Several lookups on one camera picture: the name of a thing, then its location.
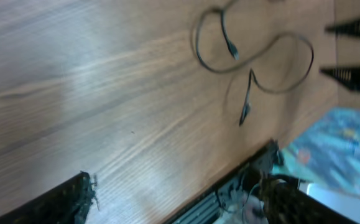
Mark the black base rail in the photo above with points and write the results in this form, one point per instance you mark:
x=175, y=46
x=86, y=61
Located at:
x=228, y=190

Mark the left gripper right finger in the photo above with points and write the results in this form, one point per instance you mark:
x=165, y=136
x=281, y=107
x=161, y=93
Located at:
x=284, y=203

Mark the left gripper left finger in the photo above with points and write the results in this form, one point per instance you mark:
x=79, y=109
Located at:
x=67, y=203

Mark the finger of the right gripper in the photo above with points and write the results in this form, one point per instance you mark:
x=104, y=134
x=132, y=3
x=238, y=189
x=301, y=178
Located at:
x=350, y=28
x=349, y=77

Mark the colourful patterned floor mat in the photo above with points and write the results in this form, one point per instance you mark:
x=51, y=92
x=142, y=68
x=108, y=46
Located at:
x=328, y=152

